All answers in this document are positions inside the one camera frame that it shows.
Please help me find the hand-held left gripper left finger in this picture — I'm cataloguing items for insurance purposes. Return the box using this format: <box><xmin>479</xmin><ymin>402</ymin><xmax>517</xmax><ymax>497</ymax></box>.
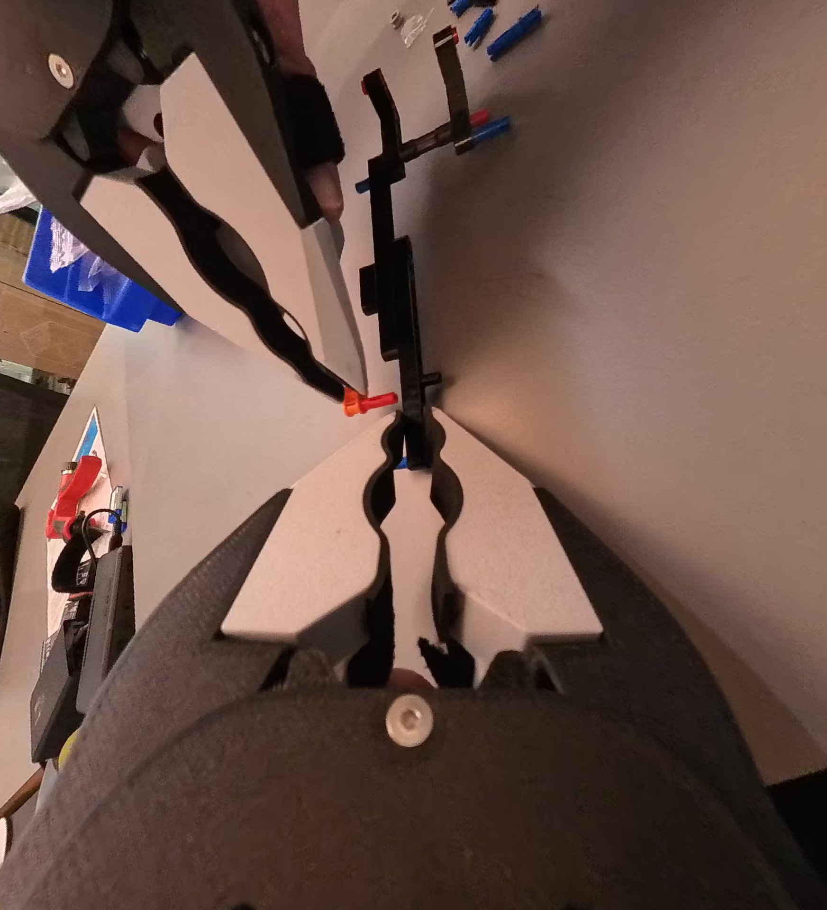
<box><xmin>220</xmin><ymin>414</ymin><xmax>405</xmax><ymax>687</ymax></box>

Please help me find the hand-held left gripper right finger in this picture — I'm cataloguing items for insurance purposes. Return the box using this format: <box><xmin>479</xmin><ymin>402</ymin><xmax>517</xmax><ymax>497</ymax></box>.
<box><xmin>420</xmin><ymin>409</ymin><xmax>605</xmax><ymax>687</ymax></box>

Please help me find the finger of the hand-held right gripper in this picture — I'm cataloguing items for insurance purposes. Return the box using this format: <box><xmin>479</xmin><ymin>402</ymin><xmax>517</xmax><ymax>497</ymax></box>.
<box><xmin>120</xmin><ymin>52</ymin><xmax>372</xmax><ymax>398</ymax></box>
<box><xmin>74</xmin><ymin>171</ymin><xmax>357</xmax><ymax>406</ymax></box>

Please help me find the black brick beam assembly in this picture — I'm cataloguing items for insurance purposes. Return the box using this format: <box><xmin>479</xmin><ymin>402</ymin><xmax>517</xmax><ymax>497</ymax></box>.
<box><xmin>355</xmin><ymin>25</ymin><xmax>514</xmax><ymax>472</ymax></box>

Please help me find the grey desk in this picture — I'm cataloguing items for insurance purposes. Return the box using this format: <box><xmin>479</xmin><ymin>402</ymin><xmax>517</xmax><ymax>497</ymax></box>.
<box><xmin>0</xmin><ymin>0</ymin><xmax>827</xmax><ymax>847</ymax></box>

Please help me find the person's right hand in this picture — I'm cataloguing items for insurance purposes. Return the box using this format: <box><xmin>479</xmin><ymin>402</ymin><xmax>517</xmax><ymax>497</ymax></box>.
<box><xmin>253</xmin><ymin>0</ymin><xmax>346</xmax><ymax>223</ymax></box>

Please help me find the blue plastic bin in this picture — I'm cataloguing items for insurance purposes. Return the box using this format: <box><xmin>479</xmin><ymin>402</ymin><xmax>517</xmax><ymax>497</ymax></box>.
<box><xmin>22</xmin><ymin>206</ymin><xmax>183</xmax><ymax>331</ymax></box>

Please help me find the clear plastic wrap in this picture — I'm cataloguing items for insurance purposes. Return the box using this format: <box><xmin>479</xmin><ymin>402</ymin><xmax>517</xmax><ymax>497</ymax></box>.
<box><xmin>47</xmin><ymin>213</ymin><xmax>126</xmax><ymax>292</ymax></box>

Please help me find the brown cardboard box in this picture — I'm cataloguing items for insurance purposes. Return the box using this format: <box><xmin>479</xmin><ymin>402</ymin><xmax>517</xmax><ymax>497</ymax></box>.
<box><xmin>0</xmin><ymin>209</ymin><xmax>109</xmax><ymax>381</ymax></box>

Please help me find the black rectangular device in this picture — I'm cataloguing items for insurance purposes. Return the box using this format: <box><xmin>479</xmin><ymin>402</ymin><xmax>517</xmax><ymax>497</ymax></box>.
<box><xmin>75</xmin><ymin>544</ymin><xmax>136</xmax><ymax>715</ymax></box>

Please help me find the clear plastic scrap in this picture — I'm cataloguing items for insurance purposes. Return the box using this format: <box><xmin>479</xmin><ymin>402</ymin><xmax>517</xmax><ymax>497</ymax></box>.
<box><xmin>399</xmin><ymin>9</ymin><xmax>437</xmax><ymax>49</ymax></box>

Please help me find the red tool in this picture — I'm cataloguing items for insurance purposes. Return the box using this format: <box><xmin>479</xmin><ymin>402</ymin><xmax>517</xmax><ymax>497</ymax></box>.
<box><xmin>45</xmin><ymin>455</ymin><xmax>105</xmax><ymax>540</ymax></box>

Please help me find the black box device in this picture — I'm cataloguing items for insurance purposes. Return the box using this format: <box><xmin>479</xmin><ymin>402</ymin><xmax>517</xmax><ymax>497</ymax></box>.
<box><xmin>29</xmin><ymin>619</ymin><xmax>91</xmax><ymax>763</ymax></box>

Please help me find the black cable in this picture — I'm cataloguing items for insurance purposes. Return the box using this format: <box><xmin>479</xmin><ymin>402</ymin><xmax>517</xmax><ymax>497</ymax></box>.
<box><xmin>51</xmin><ymin>508</ymin><xmax>126</xmax><ymax>594</ymax></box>

